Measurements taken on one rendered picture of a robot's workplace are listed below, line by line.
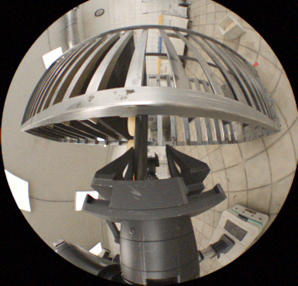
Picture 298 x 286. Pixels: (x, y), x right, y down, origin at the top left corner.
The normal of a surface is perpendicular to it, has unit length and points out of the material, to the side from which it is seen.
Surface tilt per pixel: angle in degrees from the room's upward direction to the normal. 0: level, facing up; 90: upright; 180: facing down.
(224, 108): 90
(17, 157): 180
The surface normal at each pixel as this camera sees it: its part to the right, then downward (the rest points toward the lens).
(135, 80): 0.00, -0.21
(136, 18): 0.00, 0.86
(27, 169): 1.00, 0.00
